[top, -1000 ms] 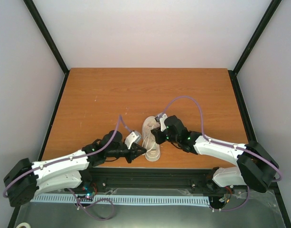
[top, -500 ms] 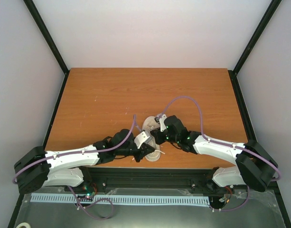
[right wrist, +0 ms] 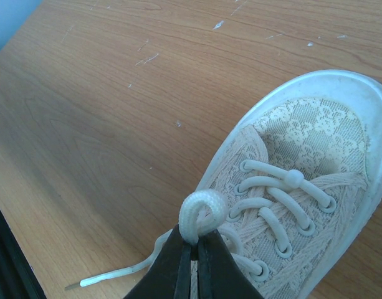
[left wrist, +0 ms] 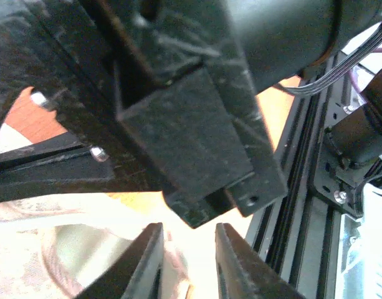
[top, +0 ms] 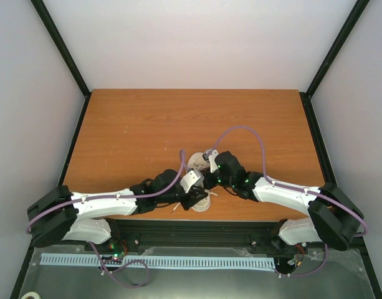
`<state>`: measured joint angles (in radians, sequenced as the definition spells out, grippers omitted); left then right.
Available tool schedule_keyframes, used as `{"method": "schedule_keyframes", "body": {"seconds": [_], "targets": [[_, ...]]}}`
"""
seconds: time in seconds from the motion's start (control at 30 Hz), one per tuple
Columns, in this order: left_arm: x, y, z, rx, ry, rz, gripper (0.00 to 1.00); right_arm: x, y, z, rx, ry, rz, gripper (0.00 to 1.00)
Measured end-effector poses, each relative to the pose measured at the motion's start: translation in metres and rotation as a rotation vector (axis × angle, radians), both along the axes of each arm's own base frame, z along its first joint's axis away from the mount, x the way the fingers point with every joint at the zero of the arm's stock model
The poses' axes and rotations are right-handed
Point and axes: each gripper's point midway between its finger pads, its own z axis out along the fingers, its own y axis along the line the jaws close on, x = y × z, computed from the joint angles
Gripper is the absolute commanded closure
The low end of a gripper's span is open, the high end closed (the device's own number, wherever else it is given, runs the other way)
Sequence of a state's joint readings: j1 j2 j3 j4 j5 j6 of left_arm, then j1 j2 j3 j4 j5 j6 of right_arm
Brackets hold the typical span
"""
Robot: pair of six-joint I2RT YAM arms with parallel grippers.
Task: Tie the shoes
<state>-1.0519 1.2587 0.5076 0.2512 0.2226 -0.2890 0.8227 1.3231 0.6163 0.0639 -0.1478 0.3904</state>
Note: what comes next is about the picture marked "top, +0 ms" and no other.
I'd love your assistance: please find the white shoelace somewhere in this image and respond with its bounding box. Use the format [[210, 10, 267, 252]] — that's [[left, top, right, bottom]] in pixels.
[[188, 190, 218, 212]]

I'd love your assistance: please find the beige lace sneaker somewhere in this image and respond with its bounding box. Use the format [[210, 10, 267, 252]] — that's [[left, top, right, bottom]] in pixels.
[[186, 151, 212, 213]]

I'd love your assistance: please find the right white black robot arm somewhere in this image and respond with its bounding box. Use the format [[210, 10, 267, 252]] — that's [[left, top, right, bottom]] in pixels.
[[203, 149, 363, 251]]

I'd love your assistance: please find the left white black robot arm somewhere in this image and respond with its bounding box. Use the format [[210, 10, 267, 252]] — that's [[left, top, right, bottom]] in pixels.
[[26, 169, 208, 251]]

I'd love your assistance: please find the left electronics board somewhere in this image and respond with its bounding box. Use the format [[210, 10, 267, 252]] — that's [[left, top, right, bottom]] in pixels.
[[101, 240, 128, 263]]

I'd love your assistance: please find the electronics board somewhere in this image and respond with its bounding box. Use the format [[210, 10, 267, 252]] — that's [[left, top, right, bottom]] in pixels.
[[275, 244, 305, 278], [101, 240, 128, 263]]

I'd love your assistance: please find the right electronics board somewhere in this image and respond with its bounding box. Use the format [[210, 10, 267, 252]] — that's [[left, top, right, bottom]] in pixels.
[[275, 244, 305, 278]]

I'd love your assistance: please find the white tape roll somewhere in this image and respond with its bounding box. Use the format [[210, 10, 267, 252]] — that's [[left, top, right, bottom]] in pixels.
[[21, 292, 41, 299]]

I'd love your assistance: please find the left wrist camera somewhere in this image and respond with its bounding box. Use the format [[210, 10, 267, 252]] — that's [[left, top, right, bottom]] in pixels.
[[179, 169, 204, 193]]

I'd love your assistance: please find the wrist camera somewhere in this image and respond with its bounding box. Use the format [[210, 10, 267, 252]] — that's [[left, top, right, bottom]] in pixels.
[[203, 149, 219, 173], [179, 169, 204, 193]]

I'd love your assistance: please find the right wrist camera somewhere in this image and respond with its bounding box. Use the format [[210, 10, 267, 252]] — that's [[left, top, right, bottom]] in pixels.
[[203, 149, 219, 173]]

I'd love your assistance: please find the light blue cable duct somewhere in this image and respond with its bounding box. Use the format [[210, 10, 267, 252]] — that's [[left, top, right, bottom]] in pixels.
[[39, 253, 275, 272]]

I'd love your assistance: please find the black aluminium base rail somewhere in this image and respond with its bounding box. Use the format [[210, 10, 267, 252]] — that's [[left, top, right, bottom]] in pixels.
[[96, 219, 302, 257]]

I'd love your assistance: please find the right black frame post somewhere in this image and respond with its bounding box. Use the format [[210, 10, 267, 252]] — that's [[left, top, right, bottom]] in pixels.
[[305, 0, 371, 97]]

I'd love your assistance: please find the black frame post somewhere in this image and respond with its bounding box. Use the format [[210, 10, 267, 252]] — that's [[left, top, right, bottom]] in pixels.
[[30, 0, 92, 98], [305, 0, 371, 97]]

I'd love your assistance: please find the left black frame post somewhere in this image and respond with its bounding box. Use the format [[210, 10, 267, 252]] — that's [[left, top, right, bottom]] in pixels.
[[30, 0, 92, 98]]

